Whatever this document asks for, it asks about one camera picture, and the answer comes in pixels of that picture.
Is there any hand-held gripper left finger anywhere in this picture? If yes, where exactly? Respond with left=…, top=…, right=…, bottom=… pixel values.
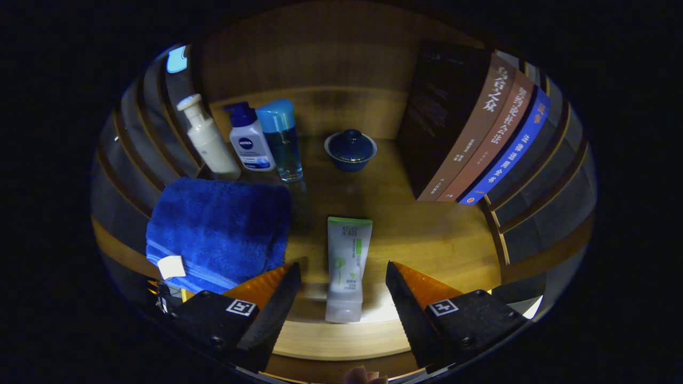
left=157, top=261, right=302, bottom=374

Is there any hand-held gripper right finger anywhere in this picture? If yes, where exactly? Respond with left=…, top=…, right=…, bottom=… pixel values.
left=385, top=261, right=529, bottom=374

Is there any white and green tube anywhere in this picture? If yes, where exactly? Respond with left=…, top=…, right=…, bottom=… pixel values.
left=325, top=216, right=374, bottom=324

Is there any wooden countertop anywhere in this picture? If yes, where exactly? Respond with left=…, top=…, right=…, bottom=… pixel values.
left=92, top=133, right=505, bottom=361

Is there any wooden cabinet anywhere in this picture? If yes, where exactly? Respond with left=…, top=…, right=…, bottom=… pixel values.
left=91, top=3, right=597, bottom=382

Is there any folded blue towel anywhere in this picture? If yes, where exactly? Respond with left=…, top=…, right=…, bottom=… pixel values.
left=145, top=177, right=292, bottom=295

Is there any white bottle with blue cap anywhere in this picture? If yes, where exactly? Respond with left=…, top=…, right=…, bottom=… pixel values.
left=224, top=101, right=276, bottom=172

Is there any clear blue bottle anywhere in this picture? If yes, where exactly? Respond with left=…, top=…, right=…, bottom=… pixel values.
left=256, top=99, right=304, bottom=183

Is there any blue lidded teacup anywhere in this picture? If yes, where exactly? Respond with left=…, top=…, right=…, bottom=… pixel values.
left=324, top=129, right=378, bottom=173

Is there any white pump bottle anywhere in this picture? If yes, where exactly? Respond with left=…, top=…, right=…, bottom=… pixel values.
left=177, top=94, right=242, bottom=182

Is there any blue book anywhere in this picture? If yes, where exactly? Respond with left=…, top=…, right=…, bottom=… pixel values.
left=458, top=85, right=552, bottom=205

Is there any reddish brown book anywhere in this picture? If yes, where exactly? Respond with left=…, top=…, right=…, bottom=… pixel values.
left=438, top=69, right=536, bottom=202

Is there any dark brown book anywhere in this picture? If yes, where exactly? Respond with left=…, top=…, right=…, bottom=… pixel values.
left=398, top=42, right=517, bottom=202

